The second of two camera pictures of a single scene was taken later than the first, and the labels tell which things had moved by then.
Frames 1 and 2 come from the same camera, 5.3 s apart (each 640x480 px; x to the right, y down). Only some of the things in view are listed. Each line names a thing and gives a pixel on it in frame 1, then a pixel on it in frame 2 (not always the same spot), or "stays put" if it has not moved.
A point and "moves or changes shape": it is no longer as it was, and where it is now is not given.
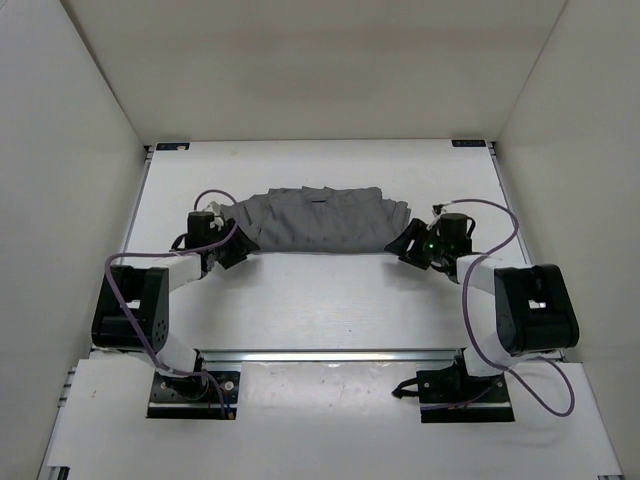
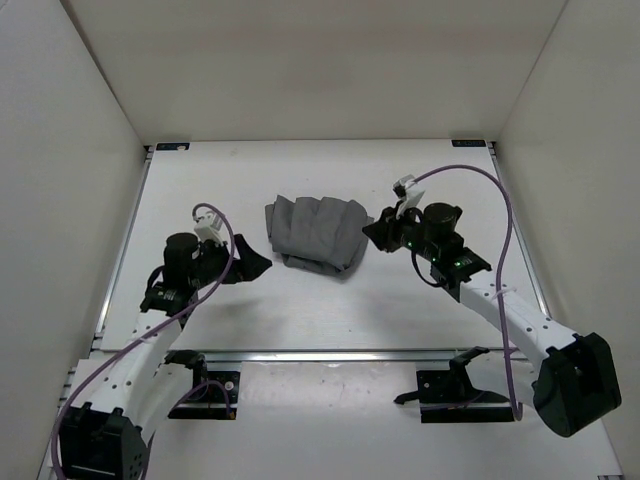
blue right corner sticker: x=468 y=143 stays put
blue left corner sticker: x=183 y=146 stays put
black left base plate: x=193 y=397 stays put
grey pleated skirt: x=319 y=219 moves or changes shape
